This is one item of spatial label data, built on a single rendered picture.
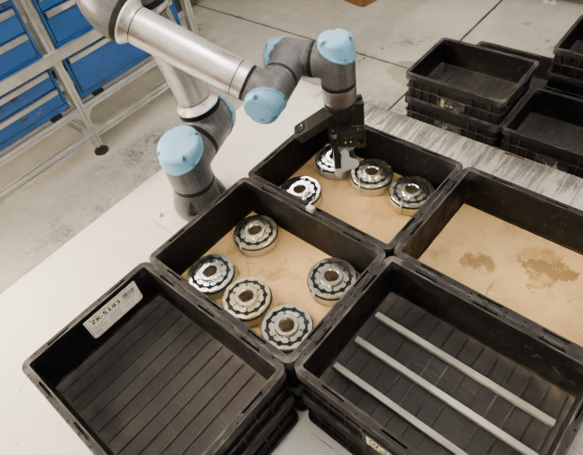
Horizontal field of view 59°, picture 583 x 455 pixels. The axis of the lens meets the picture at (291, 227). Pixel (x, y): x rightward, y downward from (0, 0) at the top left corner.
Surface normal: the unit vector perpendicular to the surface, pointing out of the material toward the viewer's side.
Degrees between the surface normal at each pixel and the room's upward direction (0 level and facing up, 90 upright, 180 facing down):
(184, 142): 11
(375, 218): 0
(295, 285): 0
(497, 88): 0
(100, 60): 90
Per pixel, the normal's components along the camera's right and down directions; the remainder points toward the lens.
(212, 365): -0.12, -0.65
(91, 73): 0.76, 0.42
